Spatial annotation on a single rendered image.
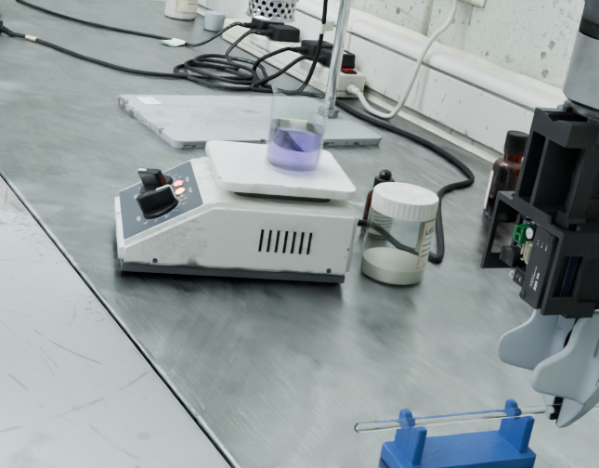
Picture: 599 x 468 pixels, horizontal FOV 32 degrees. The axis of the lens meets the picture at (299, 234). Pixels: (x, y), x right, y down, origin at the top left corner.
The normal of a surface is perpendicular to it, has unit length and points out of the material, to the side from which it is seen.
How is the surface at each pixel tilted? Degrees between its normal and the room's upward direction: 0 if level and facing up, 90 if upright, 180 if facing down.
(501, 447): 0
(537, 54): 90
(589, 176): 90
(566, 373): 92
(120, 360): 0
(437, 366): 0
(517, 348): 88
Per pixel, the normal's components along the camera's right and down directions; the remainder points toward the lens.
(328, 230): 0.19, 0.37
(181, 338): 0.15, -0.93
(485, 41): -0.86, 0.06
